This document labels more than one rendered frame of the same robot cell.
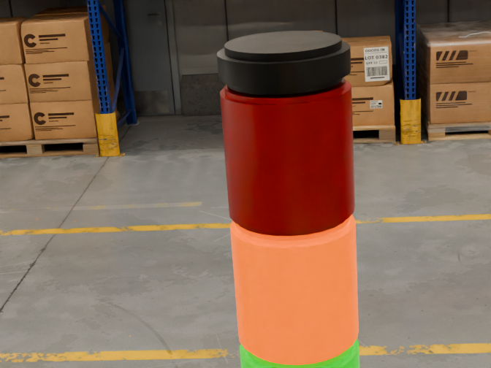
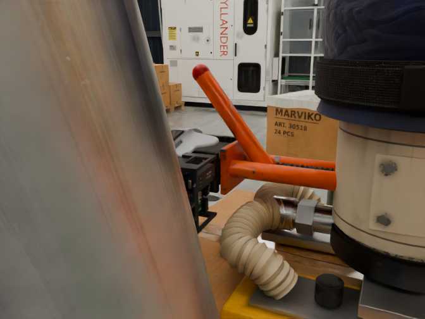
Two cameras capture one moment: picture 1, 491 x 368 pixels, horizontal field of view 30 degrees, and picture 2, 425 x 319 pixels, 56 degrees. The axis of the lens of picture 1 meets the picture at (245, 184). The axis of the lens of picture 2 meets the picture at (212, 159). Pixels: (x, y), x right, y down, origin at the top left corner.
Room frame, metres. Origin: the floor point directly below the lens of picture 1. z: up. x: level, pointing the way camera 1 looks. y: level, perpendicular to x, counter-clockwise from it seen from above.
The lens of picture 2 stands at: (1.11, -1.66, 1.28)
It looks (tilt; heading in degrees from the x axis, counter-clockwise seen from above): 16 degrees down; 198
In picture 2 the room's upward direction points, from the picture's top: straight up
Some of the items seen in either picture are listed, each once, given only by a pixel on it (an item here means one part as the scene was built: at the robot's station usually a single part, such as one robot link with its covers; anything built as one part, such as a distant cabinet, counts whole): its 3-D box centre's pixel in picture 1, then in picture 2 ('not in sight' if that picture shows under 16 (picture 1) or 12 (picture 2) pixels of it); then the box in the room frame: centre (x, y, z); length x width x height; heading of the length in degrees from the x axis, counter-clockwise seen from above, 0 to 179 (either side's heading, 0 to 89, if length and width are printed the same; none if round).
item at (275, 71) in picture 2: not in sight; (279, 68); (-7.02, -2.97, 0.81); 0.58 x 0.12 x 0.42; 174
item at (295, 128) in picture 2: not in sight; (337, 137); (-0.99, -1.69, 0.82); 0.60 x 0.40 x 0.40; 66
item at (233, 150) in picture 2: not in sight; (209, 160); (0.62, -1.83, 1.13); 0.10 x 0.08 x 0.06; 173
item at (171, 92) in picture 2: not in sight; (144, 87); (-5.95, -5.40, 0.45); 1.21 x 1.03 x 0.91; 84
